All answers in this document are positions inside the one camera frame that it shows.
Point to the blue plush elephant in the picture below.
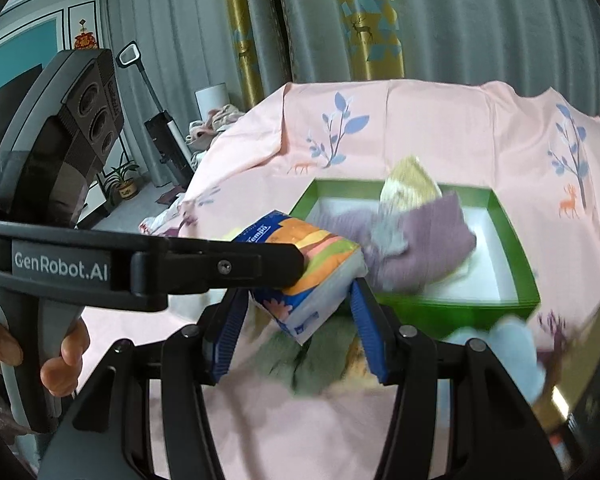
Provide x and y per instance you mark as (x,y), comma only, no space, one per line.
(510,355)

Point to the potted plant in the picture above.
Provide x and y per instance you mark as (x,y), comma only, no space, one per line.
(122,180)

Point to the cream yellow fluffy towel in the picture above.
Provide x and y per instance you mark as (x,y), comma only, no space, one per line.
(410,180)

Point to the person's left hand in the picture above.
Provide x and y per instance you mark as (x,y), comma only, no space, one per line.
(65,360)

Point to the upright vacuum cleaner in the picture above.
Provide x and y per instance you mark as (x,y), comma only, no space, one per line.
(167,145)

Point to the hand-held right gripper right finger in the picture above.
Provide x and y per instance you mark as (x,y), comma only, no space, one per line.
(370,335)

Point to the black television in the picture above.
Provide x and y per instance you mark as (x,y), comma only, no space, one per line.
(5,100)

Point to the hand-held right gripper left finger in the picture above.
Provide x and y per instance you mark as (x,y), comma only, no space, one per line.
(230,335)

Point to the grey curtain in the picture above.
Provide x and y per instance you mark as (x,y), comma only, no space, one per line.
(480,25)

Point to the red wall ornament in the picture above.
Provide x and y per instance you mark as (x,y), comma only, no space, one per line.
(86,40)

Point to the gold patterned curtain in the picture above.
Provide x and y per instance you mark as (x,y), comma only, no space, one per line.
(242,35)
(372,20)

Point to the black gold tin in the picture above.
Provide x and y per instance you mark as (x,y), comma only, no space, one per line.
(595,385)

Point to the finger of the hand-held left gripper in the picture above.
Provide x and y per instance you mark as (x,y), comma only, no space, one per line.
(220,266)

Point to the colourful striped tissue packet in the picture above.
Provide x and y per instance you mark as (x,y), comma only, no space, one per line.
(320,305)

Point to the pink printed sheet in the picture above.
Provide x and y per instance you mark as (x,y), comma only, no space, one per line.
(430,120)

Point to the purple grey cloth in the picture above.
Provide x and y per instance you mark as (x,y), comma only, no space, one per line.
(430,245)

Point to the green grey cloth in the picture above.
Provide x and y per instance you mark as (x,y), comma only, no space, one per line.
(300,365)

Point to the green cardboard box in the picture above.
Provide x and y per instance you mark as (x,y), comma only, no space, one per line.
(430,315)

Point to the pile of clothes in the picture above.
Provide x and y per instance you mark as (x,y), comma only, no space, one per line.
(220,115)

